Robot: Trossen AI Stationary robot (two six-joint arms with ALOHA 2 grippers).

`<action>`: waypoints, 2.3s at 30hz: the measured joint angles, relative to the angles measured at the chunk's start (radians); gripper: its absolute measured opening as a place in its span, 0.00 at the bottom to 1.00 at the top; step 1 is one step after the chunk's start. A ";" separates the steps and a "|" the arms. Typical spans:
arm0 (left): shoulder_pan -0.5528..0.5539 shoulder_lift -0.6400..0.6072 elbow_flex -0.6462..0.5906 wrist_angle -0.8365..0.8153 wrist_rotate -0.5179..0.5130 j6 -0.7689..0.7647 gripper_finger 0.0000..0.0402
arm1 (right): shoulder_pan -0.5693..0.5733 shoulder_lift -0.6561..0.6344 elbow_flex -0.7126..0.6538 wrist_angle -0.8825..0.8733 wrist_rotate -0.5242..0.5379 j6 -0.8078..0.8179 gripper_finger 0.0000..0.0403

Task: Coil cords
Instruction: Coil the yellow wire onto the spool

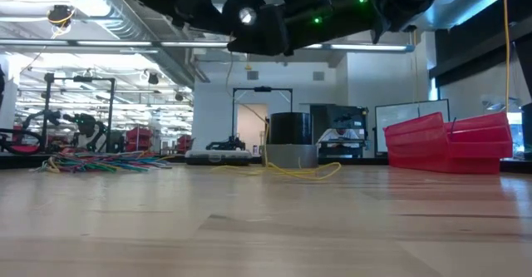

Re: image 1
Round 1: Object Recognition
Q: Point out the black tape roll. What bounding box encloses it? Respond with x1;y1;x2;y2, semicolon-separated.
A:
268;111;314;146

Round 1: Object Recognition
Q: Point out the red plastic bin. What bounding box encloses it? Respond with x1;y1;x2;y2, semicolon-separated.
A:
382;111;515;176

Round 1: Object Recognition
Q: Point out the grey duct tape roll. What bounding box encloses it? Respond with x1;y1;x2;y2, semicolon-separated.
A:
261;143;320;169

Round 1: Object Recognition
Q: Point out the bundle of coloured cords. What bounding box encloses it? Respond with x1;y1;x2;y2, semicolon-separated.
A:
31;150;175;174

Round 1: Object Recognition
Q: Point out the black neighbour station frame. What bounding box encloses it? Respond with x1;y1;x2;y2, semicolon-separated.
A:
41;72;117;154
231;86;294;153

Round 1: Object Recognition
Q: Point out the ceiling cable reel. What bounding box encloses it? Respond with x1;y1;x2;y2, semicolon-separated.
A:
46;3;76;31

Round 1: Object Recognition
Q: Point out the long yellow cord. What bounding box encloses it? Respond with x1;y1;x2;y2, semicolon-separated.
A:
210;54;342;182

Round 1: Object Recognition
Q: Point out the thick yellow hanging cable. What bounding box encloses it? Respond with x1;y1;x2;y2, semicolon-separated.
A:
501;0;512;114

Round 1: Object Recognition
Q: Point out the thin tan hanging cord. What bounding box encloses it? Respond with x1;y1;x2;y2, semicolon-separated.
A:
411;31;418;103

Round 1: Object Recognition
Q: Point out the whiteboard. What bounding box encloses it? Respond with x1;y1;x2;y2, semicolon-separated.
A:
374;98;451;156

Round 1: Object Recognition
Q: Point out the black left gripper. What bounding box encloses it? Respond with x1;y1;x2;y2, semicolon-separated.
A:
136;0;234;33

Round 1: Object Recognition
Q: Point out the long ceiling light strip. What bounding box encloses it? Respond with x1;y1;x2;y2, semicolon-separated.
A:
0;38;416;55

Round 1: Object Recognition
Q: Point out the silver air duct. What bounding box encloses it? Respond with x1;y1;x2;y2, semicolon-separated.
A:
45;0;211;87

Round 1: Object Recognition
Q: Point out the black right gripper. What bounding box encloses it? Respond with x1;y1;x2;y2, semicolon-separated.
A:
222;0;377;57

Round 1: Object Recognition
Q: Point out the black metal rig frame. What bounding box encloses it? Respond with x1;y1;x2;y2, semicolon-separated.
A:
0;151;532;174

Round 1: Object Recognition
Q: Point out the red storage bin stack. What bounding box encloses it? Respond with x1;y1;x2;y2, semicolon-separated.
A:
124;126;155;153
175;134;195;153

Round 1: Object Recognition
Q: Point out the person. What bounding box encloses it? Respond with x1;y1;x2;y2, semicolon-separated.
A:
318;126;363;145

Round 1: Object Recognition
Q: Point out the black cabinet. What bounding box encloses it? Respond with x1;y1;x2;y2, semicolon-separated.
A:
309;103;370;160

